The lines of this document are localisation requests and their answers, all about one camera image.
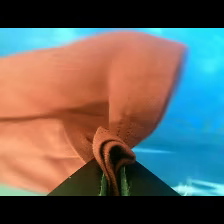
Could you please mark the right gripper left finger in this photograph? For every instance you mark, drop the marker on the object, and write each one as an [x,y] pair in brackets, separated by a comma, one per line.
[83,181]

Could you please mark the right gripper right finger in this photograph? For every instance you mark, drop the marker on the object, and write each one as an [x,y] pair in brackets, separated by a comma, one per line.
[146,181]

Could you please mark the red garment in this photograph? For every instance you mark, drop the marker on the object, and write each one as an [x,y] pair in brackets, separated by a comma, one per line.
[100,86]

